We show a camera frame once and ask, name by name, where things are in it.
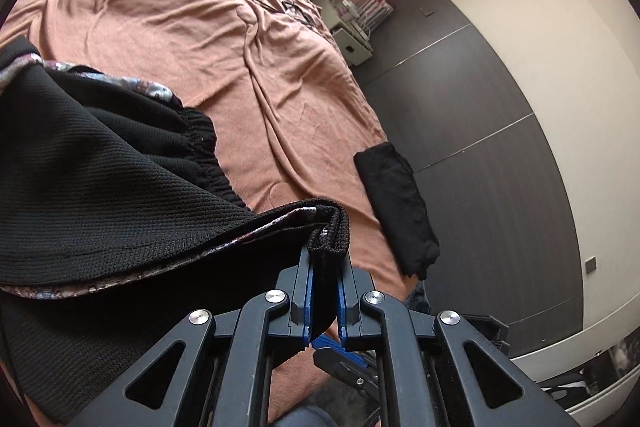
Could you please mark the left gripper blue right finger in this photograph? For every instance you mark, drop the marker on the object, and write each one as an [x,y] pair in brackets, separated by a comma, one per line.
[353,323]

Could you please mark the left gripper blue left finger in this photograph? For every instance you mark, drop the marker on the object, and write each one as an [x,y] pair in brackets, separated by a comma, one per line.
[301,320]

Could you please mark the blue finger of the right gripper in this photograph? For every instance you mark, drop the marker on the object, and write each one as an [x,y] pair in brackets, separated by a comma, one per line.
[326,342]

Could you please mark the black patterned pants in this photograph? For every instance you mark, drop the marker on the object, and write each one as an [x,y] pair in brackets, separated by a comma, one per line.
[117,221]

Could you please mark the small folded black garment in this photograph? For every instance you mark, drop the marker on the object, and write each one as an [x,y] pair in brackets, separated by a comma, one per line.
[388,180]

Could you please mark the brown bed blanket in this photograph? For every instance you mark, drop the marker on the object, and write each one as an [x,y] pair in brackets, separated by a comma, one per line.
[287,114]

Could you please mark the white floor rack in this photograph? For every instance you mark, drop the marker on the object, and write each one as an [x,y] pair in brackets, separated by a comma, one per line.
[352,25]

